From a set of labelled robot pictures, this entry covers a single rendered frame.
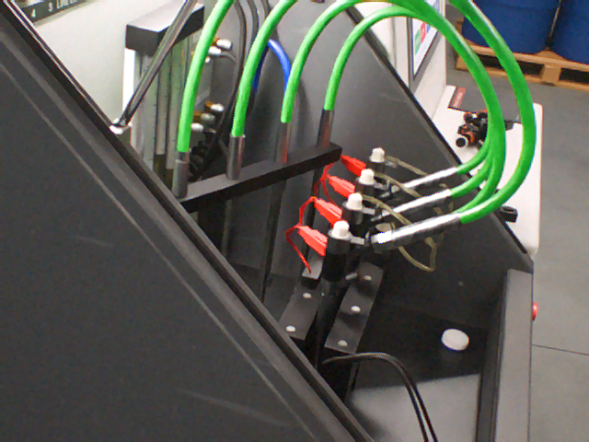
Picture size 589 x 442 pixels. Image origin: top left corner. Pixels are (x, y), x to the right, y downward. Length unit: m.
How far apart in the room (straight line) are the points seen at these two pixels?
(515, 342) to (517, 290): 0.13
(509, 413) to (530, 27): 4.83
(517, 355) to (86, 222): 0.65
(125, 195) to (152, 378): 0.16
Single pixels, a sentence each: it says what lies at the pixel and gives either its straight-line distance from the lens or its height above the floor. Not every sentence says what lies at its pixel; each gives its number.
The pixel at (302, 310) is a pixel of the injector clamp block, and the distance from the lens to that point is 1.02.
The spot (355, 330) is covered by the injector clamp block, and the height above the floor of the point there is 0.98.
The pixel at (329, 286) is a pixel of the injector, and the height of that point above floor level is 1.04.
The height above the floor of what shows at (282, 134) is 1.14.
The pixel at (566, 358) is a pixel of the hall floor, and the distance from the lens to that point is 2.90.
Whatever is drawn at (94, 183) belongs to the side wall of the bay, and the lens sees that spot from 0.60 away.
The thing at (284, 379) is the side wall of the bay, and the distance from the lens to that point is 0.63.
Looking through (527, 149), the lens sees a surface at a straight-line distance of 0.88.
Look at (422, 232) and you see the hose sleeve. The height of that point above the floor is 1.14.
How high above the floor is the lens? 1.56
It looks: 28 degrees down
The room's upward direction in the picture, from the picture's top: 9 degrees clockwise
